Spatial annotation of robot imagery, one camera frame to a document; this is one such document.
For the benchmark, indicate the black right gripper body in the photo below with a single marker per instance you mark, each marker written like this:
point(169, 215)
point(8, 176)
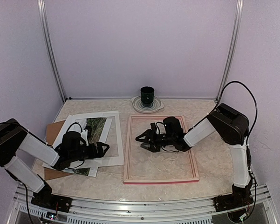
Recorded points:
point(159, 141)

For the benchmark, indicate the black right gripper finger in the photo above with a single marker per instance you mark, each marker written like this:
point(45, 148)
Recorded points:
point(146, 136)
point(149, 147)

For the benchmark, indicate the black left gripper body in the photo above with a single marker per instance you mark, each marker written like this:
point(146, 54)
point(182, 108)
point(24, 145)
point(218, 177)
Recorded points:
point(76, 155)

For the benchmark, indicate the pink wooden picture frame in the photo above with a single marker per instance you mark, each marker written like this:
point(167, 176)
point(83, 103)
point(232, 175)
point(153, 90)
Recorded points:
point(190, 156)

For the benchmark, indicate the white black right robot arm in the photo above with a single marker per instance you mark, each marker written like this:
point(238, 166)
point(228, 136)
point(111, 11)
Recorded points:
point(231, 125)

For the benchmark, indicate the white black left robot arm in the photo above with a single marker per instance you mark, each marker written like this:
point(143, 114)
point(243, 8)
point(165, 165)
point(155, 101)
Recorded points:
point(73, 147)

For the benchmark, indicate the landscape photo print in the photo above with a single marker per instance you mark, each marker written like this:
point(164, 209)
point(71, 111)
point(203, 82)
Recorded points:
point(100, 130)

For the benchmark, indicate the white mat board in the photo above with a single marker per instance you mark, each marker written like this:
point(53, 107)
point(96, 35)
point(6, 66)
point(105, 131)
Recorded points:
point(114, 156)

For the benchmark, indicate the striped ceramic plate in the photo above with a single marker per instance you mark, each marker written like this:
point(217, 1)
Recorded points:
point(156, 105)

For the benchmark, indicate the brown backing board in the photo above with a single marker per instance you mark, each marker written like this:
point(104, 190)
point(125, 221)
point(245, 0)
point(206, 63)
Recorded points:
point(52, 132)

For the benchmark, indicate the dark green cup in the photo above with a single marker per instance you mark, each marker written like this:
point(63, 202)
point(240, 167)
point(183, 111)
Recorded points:
point(147, 95)

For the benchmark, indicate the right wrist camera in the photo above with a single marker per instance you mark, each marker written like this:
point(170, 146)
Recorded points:
point(155, 129)

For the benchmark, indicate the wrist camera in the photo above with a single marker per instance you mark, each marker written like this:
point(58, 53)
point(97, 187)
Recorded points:
point(155, 129)
point(86, 133)

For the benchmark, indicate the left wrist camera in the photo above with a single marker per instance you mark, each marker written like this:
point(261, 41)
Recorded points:
point(86, 133)

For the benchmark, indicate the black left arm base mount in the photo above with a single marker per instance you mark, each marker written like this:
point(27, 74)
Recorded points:
point(53, 202)

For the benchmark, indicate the aluminium front rail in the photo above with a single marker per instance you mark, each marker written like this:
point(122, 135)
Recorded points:
point(94, 211)

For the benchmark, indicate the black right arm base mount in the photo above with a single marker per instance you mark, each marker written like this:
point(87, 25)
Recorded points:
point(231, 201)

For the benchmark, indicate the left aluminium corner post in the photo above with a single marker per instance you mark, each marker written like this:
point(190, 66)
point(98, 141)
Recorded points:
point(50, 51)

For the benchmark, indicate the aluminium corner post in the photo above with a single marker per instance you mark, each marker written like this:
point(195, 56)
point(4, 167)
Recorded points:
point(50, 51)
point(232, 47)

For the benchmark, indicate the right aluminium corner post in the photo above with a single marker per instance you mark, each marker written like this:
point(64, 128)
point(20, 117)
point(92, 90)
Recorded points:
point(232, 47)

